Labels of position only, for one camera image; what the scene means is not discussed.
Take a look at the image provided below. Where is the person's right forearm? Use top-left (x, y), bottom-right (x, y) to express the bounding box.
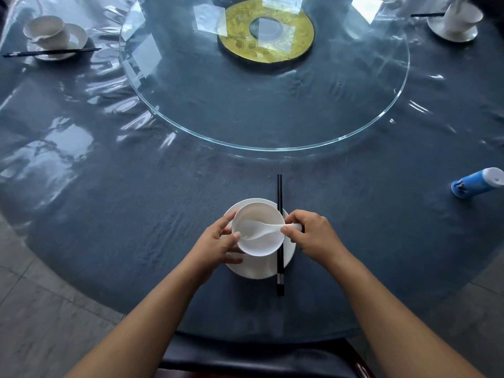
top-left (332, 251), bottom-right (485, 378)

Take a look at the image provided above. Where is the dark wooden chair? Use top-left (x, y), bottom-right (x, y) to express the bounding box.
top-left (157, 336), bottom-right (377, 378)

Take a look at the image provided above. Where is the round table with blue cloth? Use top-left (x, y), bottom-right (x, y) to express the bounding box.
top-left (0, 0), bottom-right (504, 345)

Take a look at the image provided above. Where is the glass lazy susan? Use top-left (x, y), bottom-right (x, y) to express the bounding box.
top-left (119, 0), bottom-right (411, 151)

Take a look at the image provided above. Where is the gold turntable base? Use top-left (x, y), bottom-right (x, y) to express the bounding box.
top-left (216, 0), bottom-right (316, 64)

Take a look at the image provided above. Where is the person's left forearm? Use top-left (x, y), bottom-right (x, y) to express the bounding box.
top-left (62, 263), bottom-right (213, 378)

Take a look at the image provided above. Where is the blue white bottle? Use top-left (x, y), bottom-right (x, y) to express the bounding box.
top-left (450, 167), bottom-right (504, 200)

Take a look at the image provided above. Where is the white ceramic bowl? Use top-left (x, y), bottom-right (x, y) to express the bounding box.
top-left (231, 202), bottom-right (285, 257)
top-left (23, 15), bottom-right (66, 50)
top-left (444, 2), bottom-right (484, 35)

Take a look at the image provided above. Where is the person's right hand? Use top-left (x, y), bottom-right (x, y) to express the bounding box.
top-left (280, 209), bottom-right (351, 272)

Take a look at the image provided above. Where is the white ceramic plate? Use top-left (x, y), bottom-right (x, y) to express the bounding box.
top-left (26, 23), bottom-right (89, 61)
top-left (427, 15), bottom-right (479, 43)
top-left (222, 198), bottom-right (297, 280)

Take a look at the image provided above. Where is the person's left hand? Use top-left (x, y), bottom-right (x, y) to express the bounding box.
top-left (188, 211), bottom-right (246, 286)

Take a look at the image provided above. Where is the clear plastic table cover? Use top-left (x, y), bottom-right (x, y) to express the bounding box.
top-left (0, 0), bottom-right (504, 311)

